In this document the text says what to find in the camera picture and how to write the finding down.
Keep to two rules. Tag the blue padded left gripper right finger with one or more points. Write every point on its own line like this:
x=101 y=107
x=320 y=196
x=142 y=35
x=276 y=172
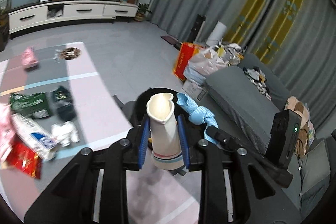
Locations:
x=183 y=140

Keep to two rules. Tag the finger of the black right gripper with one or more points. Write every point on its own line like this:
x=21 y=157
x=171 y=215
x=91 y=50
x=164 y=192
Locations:
x=227 y=142

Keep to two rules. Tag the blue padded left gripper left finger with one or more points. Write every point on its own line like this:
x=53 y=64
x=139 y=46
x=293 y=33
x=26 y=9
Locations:
x=144 y=133

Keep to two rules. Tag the white paper cup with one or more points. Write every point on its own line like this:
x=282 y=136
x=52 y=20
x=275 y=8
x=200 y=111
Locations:
x=166 y=152

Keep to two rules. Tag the blue cloth wipe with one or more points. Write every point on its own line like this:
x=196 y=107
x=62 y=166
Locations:
x=198 y=114

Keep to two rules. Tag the white cups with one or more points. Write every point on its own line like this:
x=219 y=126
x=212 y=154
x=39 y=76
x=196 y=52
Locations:
x=65 y=134

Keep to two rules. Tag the dark green snack packet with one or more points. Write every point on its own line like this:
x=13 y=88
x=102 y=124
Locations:
x=64 y=103

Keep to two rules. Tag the white blue carton box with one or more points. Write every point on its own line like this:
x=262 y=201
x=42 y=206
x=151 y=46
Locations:
x=35 y=137

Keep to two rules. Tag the green snack bag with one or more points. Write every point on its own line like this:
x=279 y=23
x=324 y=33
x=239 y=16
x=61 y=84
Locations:
x=34 y=106

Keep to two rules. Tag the red cigarette pack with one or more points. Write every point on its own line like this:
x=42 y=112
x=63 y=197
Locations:
x=25 y=159

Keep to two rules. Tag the pink plastic bag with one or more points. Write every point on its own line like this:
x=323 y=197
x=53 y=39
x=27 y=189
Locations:
x=28 y=58

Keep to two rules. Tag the grey sofa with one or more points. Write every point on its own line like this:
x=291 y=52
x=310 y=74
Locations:
x=242 y=111

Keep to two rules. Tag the pink checked floor mat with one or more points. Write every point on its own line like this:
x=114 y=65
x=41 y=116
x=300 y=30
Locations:
x=75 y=92

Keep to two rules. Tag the clothes pile on sofa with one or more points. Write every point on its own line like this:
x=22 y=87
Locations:
x=258 y=78

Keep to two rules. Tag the white plastic bag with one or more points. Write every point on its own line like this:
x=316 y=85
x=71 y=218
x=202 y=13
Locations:
x=203 y=64

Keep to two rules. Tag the red shopping bag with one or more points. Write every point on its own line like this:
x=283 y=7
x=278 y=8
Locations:
x=187 y=50

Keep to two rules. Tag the white roll by curtain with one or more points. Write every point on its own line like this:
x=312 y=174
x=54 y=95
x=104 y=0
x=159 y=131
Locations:
x=217 y=34

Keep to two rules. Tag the black standing vacuum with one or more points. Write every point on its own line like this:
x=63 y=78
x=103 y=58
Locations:
x=198 y=24

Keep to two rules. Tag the grey yellow curtain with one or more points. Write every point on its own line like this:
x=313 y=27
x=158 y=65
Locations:
x=294 y=38

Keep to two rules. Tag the potted plant on floor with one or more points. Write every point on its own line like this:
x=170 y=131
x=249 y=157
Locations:
x=143 y=10

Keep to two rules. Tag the white tv cabinet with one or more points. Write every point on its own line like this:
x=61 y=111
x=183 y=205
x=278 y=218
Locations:
x=64 y=11

